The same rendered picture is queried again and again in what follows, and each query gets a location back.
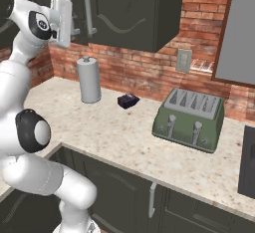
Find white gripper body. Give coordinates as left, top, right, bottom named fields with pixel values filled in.
left=50, top=0, right=74, bottom=49

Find dark upper cabinet carcass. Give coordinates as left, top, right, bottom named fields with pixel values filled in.
left=154, top=0, right=185, bottom=54

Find dark lower cabinet door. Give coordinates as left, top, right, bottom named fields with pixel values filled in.
left=158, top=185, right=255, bottom=233
left=56, top=146, right=157, bottom=233
left=0, top=189, right=64, bottom=233

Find grey paper towel roll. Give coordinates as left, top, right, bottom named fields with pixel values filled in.
left=76, top=55, right=103, bottom=105

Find small dark purple box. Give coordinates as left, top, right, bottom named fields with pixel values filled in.
left=117, top=93, right=140, bottom=111

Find green four-slot toaster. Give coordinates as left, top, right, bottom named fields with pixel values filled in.
left=151, top=87, right=226, bottom=154

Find brown-framed window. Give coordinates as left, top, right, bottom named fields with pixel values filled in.
left=211, top=0, right=255, bottom=89

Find black hob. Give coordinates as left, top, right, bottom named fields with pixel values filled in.
left=237, top=124, right=255, bottom=200

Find grey wall outlet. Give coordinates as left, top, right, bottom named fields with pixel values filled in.
left=175, top=48, right=193, bottom=74

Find grey lower cabinet handle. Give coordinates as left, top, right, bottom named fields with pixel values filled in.
left=147, top=181, right=158, bottom=219

